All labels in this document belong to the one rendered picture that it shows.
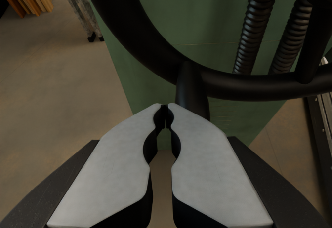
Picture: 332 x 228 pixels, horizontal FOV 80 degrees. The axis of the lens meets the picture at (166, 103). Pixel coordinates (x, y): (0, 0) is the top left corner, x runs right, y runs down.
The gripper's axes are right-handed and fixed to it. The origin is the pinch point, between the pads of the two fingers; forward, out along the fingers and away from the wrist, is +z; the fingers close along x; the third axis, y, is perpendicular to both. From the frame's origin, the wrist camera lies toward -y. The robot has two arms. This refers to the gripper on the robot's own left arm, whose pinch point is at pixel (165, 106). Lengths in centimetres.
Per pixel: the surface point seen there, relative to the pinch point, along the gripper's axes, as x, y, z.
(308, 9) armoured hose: 13.6, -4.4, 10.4
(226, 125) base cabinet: 18, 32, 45
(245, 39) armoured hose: 8.7, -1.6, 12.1
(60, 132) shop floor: -54, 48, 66
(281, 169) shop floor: 44, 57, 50
